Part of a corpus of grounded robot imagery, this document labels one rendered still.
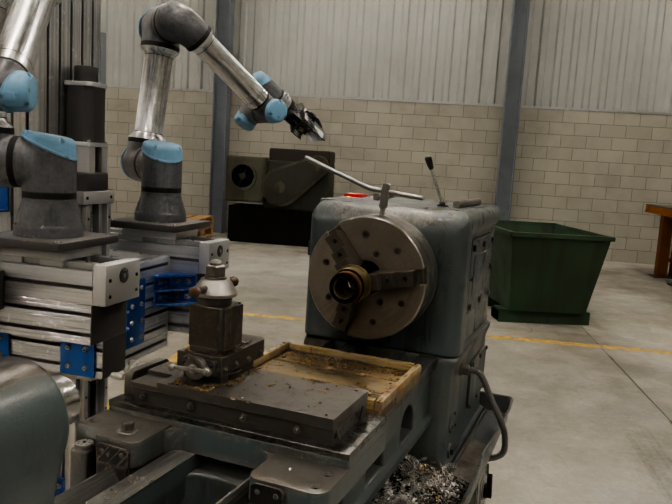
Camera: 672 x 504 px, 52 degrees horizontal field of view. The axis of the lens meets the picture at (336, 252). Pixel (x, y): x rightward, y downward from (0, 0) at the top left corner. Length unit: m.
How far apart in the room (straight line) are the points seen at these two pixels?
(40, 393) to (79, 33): 1.39
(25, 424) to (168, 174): 1.39
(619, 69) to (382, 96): 3.80
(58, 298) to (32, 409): 0.90
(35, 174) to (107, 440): 0.68
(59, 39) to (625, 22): 11.02
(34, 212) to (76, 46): 0.54
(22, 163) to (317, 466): 0.94
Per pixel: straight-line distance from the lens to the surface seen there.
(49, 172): 1.64
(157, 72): 2.22
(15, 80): 1.41
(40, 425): 0.76
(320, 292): 1.79
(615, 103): 12.20
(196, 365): 1.23
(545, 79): 12.05
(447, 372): 1.89
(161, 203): 2.05
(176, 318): 2.06
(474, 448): 2.19
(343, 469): 1.11
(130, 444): 1.18
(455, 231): 1.82
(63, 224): 1.64
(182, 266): 2.02
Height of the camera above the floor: 1.37
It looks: 8 degrees down
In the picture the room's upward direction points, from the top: 4 degrees clockwise
